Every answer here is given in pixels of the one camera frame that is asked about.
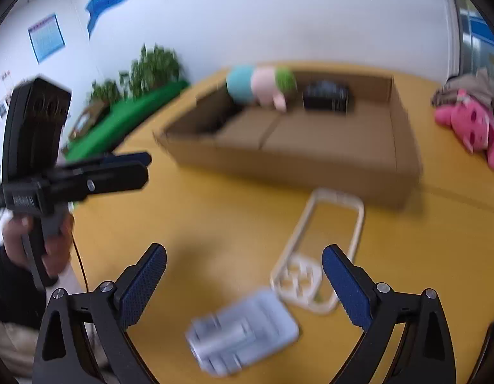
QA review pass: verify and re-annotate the white phone case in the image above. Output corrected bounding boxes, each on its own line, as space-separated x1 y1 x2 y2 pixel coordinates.
270 188 366 315

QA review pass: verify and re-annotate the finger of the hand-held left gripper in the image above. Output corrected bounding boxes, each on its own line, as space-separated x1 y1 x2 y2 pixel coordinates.
59 151 153 174
87 162 149 203

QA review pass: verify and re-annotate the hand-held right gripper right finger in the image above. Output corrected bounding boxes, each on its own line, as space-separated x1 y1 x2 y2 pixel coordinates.
322 244 457 384

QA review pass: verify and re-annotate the blue framed wall poster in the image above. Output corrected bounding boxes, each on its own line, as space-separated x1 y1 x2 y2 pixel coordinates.
28 13 66 63

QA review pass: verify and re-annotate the pale blue box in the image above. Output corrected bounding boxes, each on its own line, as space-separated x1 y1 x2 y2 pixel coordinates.
185 288 300 377

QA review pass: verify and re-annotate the cardboard box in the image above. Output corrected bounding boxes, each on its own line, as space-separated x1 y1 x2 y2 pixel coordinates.
153 62 423 211

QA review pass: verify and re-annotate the thin red cable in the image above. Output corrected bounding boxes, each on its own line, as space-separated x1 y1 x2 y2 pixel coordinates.
70 226 90 293

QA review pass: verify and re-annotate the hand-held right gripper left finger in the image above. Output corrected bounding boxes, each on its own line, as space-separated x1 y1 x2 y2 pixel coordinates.
33 243 168 384

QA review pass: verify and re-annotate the person's beige clothing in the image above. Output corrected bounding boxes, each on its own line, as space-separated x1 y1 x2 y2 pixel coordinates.
0 312 43 380

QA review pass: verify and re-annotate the blue pink green plush toy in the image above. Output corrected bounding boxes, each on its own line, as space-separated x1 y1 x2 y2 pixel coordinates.
226 65 299 113

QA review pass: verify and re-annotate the window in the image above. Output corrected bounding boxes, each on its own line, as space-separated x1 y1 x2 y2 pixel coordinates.
451 0 494 78

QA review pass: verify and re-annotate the large potted plant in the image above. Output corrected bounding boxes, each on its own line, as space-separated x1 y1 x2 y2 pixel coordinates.
119 44 184 99

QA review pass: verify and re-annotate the black charger box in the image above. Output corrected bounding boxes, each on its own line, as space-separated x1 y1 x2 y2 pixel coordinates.
302 80 355 115

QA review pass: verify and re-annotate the blue wave wall decal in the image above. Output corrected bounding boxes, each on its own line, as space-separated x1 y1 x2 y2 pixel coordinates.
85 0 153 38

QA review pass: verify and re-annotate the person's left forearm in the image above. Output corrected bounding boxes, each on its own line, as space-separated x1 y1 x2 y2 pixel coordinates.
0 244 53 329

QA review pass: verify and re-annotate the small potted plant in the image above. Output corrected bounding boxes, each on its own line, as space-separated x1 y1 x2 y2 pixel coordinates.
89 80 122 105

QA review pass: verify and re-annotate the row of portrait photos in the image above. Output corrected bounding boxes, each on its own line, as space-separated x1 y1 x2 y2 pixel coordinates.
0 70 12 129

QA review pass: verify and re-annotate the grey cloth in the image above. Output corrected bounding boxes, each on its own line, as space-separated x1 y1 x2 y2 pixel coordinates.
431 68 494 108

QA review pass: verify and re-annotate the person's left hand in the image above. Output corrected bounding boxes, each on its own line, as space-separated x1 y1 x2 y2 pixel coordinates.
1 211 76 278

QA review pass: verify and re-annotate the green bench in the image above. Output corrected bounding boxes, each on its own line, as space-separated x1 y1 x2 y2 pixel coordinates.
65 80 190 161

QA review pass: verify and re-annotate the wooden desktop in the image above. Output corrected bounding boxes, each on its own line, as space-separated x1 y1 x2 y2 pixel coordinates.
59 62 494 384

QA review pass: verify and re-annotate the brown paper bag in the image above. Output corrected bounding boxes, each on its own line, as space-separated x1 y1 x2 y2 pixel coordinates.
69 102 107 140

